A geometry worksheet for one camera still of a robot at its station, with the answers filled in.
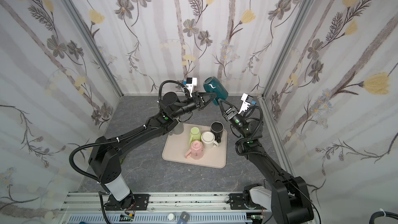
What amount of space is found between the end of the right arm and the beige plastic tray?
30cm

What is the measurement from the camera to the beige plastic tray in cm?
88

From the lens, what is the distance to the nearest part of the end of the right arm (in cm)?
63
